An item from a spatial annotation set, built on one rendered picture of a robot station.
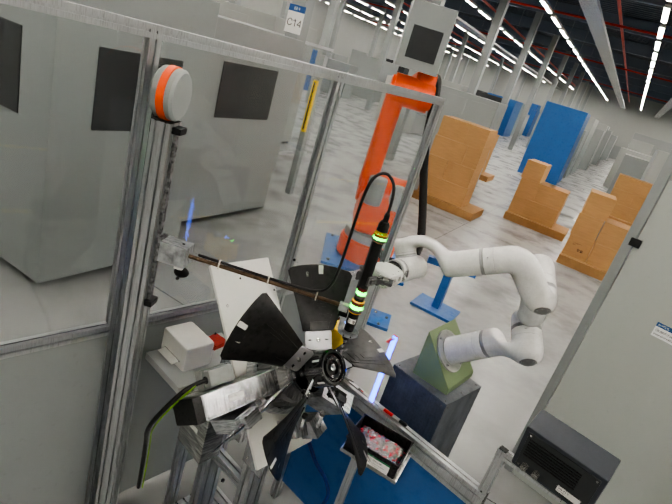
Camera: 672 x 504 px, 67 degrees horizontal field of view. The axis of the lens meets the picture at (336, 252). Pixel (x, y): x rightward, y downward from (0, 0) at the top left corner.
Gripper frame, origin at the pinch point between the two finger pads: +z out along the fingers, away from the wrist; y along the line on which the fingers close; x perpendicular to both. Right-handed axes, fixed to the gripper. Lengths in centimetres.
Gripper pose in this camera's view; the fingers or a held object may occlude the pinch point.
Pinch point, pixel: (365, 277)
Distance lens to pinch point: 162.8
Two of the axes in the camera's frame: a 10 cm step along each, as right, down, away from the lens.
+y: -7.1, -4.4, 5.5
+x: 2.8, -8.9, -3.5
